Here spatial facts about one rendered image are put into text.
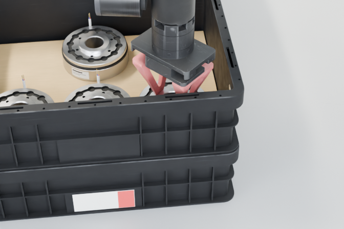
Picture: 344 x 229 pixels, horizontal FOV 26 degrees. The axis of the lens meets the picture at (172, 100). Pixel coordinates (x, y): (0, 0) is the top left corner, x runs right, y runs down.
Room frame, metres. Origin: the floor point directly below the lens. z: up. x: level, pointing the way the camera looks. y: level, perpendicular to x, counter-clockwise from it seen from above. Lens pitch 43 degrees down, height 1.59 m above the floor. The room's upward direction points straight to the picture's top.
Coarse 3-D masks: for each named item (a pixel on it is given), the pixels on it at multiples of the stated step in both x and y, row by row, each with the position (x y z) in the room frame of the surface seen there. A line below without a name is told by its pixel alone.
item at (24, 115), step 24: (216, 0) 0.95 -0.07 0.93; (240, 72) 0.78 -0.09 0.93; (144, 96) 0.73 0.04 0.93; (168, 96) 0.73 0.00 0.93; (192, 96) 0.73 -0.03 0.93; (216, 96) 0.73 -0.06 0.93; (240, 96) 0.73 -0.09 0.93; (0, 120) 0.69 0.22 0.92; (24, 120) 0.70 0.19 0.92; (48, 120) 0.70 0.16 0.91; (72, 120) 0.70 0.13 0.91
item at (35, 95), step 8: (24, 88) 0.82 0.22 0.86; (32, 88) 0.82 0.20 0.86; (0, 96) 0.80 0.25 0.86; (8, 96) 0.80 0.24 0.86; (16, 96) 0.81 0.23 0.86; (24, 96) 0.80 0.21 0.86; (32, 96) 0.80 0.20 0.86; (40, 96) 0.80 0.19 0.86; (48, 96) 0.80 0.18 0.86; (0, 104) 0.78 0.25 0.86
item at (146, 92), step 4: (168, 80) 0.84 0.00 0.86; (168, 84) 0.83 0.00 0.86; (172, 84) 0.83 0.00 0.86; (144, 88) 0.82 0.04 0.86; (148, 88) 0.82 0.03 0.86; (164, 88) 0.82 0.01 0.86; (200, 88) 0.82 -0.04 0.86; (144, 92) 0.81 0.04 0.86; (148, 92) 0.81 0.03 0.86; (152, 92) 0.81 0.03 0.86; (188, 92) 0.81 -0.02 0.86; (140, 96) 0.80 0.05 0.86
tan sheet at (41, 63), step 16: (0, 48) 0.95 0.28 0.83; (16, 48) 0.95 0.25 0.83; (32, 48) 0.95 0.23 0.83; (48, 48) 0.95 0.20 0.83; (128, 48) 0.95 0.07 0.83; (0, 64) 0.91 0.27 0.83; (16, 64) 0.91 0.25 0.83; (32, 64) 0.91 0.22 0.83; (48, 64) 0.91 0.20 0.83; (128, 64) 0.91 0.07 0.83; (0, 80) 0.87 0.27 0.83; (16, 80) 0.87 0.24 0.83; (32, 80) 0.87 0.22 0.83; (48, 80) 0.87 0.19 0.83; (64, 80) 0.87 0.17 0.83; (80, 80) 0.87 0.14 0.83; (112, 80) 0.87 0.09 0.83; (128, 80) 0.87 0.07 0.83; (144, 80) 0.87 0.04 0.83; (208, 80) 0.87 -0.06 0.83; (64, 96) 0.84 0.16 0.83
